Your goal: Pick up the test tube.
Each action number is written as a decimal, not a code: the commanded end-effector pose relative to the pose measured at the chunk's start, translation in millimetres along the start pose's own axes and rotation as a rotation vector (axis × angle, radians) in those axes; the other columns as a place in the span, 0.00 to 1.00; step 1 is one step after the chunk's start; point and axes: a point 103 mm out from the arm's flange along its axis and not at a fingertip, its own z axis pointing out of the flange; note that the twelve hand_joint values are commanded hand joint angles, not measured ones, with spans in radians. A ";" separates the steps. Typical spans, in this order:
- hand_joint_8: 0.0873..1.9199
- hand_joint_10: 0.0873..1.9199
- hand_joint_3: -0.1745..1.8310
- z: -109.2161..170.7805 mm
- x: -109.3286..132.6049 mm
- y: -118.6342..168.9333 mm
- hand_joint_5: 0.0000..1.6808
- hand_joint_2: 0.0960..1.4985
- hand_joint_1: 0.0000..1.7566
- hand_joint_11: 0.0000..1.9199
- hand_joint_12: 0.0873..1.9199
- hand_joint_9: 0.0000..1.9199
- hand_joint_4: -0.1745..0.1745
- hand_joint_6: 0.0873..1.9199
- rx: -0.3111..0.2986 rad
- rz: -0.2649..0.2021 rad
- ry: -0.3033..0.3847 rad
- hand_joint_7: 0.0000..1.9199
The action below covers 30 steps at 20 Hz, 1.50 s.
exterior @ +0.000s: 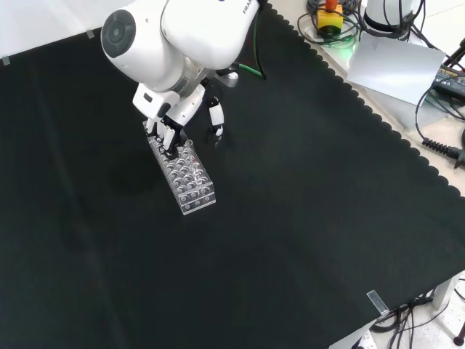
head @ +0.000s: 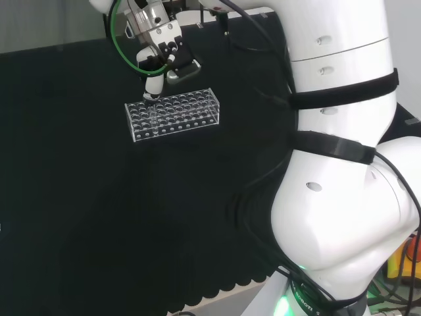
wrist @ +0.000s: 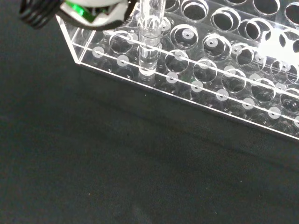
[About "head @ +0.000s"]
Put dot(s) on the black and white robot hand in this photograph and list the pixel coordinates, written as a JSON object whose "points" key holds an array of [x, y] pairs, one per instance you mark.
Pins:
{"points": [[179, 56]]}

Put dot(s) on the clear glass test tube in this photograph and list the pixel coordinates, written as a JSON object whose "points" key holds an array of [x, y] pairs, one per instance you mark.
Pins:
{"points": [[153, 125]]}

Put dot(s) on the clear plastic test tube rack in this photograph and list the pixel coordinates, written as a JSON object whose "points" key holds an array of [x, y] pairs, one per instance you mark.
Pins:
{"points": [[184, 108]]}

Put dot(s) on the black bench cloth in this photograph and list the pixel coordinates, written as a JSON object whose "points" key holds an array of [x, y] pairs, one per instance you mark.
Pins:
{"points": [[98, 197]]}

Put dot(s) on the pale board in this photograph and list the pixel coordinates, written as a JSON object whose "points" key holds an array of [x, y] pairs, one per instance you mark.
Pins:
{"points": [[223, 303]]}

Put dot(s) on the yellow stop button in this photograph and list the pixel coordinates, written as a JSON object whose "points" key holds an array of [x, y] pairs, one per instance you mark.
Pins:
{"points": [[394, 263]]}

